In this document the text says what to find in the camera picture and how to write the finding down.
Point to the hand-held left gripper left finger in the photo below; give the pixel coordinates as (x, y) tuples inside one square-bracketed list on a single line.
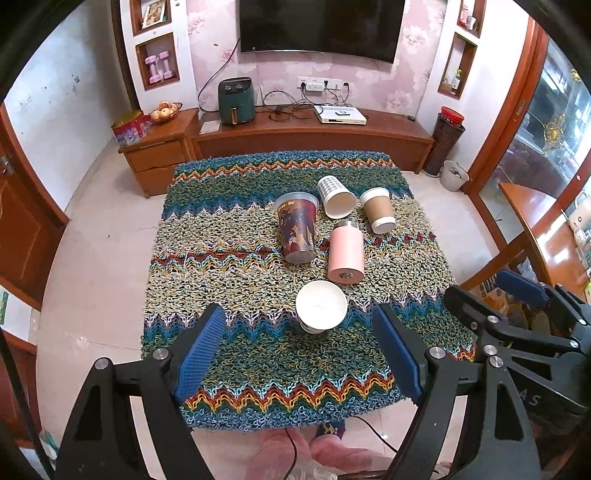
[(199, 351)]

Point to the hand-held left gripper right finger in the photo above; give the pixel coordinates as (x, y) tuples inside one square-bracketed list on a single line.
[(398, 357)]

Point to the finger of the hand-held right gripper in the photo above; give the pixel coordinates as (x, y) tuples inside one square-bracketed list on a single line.
[(521, 287), (480, 321)]

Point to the white paper cup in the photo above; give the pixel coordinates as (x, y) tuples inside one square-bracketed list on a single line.
[(321, 305)]

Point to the pink cup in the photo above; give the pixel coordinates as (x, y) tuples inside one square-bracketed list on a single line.
[(345, 251)]

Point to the brown paper cup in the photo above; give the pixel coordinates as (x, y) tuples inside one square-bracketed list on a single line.
[(377, 210)]

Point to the dark printed cup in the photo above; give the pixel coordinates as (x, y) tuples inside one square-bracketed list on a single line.
[(298, 228)]

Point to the checked paper cup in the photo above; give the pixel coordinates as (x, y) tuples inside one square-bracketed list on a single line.
[(334, 196)]

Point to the wooden side table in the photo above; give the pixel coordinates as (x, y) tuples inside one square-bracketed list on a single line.
[(549, 240)]

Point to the colourful zigzag knitted blanket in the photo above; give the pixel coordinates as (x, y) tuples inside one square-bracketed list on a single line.
[(221, 258)]

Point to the blue patterned slipper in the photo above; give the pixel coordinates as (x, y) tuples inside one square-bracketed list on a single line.
[(330, 430)]

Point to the white bucket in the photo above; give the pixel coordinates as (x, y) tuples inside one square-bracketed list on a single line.
[(453, 176)]

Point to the person's leg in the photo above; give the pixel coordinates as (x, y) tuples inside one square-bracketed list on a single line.
[(281, 454)]

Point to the golden ornament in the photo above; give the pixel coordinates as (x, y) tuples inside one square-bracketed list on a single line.
[(556, 134)]

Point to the tall dark bin red lid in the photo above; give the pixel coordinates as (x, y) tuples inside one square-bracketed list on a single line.
[(442, 141)]

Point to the wooden side cabinet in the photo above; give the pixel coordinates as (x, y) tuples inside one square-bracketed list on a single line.
[(157, 152)]

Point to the wooden door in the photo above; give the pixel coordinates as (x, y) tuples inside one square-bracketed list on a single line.
[(25, 230)]

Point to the white paper sheet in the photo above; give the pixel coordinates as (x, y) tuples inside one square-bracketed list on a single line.
[(210, 127)]

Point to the red tin box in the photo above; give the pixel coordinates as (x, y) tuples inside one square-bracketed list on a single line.
[(130, 129)]

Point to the wooden television cabinet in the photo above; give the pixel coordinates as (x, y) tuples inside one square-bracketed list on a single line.
[(314, 138)]

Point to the fruit basket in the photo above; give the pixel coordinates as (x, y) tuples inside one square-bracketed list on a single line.
[(165, 111)]

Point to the white set-top box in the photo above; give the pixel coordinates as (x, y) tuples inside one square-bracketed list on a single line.
[(340, 115)]

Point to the green air fryer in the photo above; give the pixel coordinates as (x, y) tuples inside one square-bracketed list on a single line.
[(235, 100)]

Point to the white power strip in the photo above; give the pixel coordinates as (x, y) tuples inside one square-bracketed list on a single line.
[(321, 85)]

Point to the pink dumbbell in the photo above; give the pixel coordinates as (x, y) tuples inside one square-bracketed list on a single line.
[(152, 67), (165, 64)]

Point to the black television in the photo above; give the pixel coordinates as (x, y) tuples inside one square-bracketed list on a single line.
[(321, 27)]

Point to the picture frame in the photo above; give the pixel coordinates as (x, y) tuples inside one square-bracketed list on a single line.
[(154, 13)]

